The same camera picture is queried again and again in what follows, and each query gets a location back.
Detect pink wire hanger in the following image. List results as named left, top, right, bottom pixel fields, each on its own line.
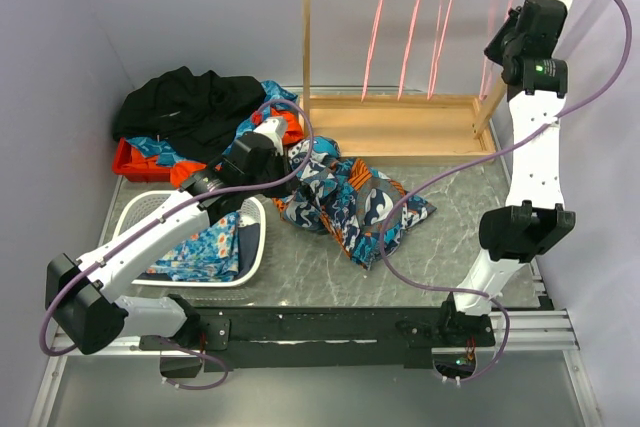
left=360, top=0, right=385, bottom=102
left=396, top=0, right=421, bottom=100
left=479, top=0, right=515, bottom=100
left=427, top=0, right=454, bottom=100

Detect blue orange patterned shorts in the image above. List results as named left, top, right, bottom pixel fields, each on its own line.
left=274, top=136, right=436, bottom=270

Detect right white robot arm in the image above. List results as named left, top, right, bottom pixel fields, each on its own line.
left=437, top=0, right=576, bottom=347

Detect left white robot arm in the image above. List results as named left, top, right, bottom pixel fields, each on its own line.
left=45, top=121, right=293, bottom=355

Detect wooden hanger rack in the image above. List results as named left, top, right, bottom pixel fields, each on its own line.
left=302, top=0, right=506, bottom=165

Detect black garment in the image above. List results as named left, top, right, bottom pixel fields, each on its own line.
left=111, top=66, right=266, bottom=163

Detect orange garment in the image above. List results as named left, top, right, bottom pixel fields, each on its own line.
left=112, top=103, right=304, bottom=187

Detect dark navy garment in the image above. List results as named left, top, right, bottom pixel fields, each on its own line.
left=236, top=223, right=260, bottom=279

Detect blue floral garment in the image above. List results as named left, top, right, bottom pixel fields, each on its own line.
left=140, top=212, right=240, bottom=282

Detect white laundry basket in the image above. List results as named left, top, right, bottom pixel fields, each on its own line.
left=112, top=190, right=267, bottom=288

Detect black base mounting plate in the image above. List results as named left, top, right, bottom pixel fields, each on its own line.
left=137, top=306, right=496, bottom=379

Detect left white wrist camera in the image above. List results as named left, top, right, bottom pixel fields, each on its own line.
left=254, top=116, right=288, bottom=153

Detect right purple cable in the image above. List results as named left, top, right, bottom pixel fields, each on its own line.
left=378, top=0, right=632, bottom=382

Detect purple cable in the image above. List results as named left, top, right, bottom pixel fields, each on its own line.
left=378, top=0, right=632, bottom=382
left=39, top=99, right=316, bottom=391

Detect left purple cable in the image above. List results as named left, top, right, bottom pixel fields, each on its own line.
left=39, top=99, right=316, bottom=391

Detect aluminium rail frame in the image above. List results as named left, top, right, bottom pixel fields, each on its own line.
left=27, top=126, right=606, bottom=427

